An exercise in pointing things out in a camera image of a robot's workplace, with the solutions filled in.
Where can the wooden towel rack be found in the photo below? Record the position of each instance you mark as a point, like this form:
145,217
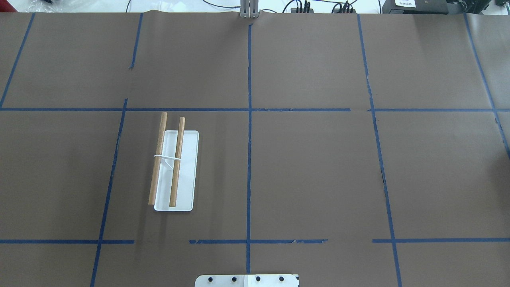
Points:
175,167

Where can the black box device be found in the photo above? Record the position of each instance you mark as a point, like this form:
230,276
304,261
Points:
415,7

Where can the aluminium frame post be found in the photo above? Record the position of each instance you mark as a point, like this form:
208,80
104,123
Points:
249,8

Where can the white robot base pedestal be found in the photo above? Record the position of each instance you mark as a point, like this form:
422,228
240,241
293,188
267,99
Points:
248,280

